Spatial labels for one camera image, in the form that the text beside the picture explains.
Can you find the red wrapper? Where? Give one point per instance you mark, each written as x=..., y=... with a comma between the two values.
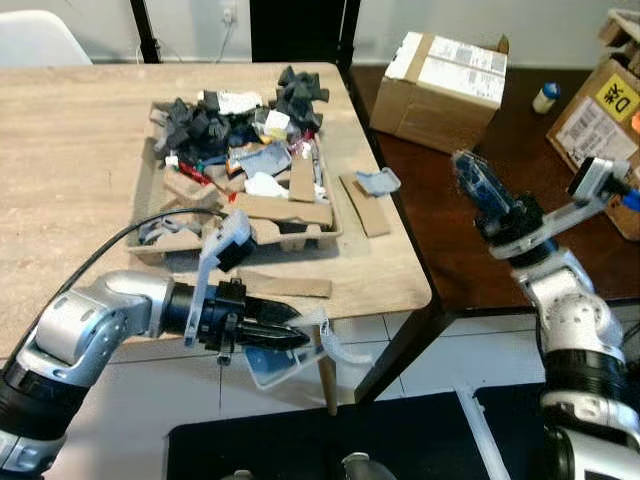
x=192, y=171

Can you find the cardboard box with orange label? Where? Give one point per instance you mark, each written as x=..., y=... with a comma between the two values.
x=590, y=130

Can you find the cardboard box with white labels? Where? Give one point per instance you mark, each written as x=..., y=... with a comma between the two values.
x=420, y=115

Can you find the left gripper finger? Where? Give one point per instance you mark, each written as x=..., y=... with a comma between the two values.
x=272, y=312
x=275, y=337

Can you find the black stand pole with crossbar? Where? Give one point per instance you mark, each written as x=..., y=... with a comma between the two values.
x=147, y=35
x=352, y=30

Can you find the small black foam piece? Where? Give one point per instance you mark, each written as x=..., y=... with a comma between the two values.
x=300, y=100

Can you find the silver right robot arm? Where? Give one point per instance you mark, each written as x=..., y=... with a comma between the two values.
x=575, y=320

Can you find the white printed paper scrap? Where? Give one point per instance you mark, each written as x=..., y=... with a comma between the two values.
x=235, y=101

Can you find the black flat panel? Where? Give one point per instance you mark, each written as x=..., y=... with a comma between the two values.
x=295, y=30

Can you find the flat blue grey wrapper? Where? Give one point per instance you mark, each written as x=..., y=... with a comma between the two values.
x=170, y=230

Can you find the large blue grey wrapper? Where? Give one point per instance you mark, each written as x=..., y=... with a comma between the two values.
x=280, y=368

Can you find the blue foil wrapper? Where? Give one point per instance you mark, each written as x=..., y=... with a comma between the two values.
x=262, y=160

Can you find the white crumpled paper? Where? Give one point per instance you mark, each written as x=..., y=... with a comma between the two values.
x=267, y=186

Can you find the grey robot right leg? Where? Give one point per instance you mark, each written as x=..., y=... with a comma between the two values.
x=357, y=468

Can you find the light wooden table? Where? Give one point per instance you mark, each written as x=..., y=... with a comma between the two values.
x=60, y=150

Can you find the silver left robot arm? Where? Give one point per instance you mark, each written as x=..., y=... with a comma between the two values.
x=90, y=320

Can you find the white plastic chair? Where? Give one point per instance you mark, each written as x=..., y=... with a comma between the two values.
x=35, y=45

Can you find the wide brown cardboard piece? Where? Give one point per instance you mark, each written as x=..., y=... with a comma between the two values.
x=285, y=210

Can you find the flat brown pulp tray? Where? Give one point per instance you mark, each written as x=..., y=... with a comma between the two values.
x=300, y=240

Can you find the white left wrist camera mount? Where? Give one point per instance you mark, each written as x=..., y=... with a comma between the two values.
x=208, y=270

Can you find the small bottle with blue cap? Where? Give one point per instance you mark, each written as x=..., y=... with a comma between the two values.
x=545, y=100

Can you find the short brown cardboard piece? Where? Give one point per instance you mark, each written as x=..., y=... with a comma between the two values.
x=303, y=178

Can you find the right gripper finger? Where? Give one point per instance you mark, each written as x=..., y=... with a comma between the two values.
x=475, y=178

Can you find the white wall socket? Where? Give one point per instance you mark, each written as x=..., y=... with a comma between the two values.
x=230, y=14

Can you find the dark brown wooden table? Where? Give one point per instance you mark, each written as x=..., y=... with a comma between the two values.
x=440, y=230

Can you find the black floor mat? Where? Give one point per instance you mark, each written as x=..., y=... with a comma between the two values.
x=400, y=440

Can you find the large black foam piece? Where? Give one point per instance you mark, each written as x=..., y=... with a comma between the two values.
x=195, y=130

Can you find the white narrow bar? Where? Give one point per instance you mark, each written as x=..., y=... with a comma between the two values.
x=478, y=435

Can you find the moulded pulp packaging insert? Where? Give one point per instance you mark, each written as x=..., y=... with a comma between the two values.
x=622, y=40

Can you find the small brown cardboard chunk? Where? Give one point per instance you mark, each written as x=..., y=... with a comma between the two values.
x=190, y=192

